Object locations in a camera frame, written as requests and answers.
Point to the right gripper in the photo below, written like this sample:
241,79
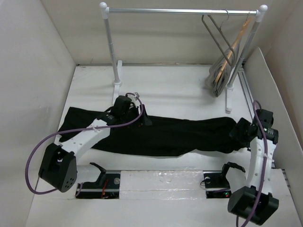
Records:
242,124

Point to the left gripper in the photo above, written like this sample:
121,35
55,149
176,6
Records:
143,121

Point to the black trousers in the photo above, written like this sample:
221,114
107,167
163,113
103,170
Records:
171,137

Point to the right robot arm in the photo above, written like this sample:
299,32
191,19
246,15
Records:
251,196

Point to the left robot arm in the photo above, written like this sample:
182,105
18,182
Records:
59,163

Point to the grey hanging trousers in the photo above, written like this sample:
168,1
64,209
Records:
214,86

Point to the wooden hanger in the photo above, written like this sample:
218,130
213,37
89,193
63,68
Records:
237,40

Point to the silver clothes rack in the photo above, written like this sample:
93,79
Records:
181,49

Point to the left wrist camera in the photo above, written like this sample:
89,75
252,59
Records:
124,106

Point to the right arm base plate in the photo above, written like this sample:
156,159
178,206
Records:
215,185

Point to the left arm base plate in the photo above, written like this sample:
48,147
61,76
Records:
105,187

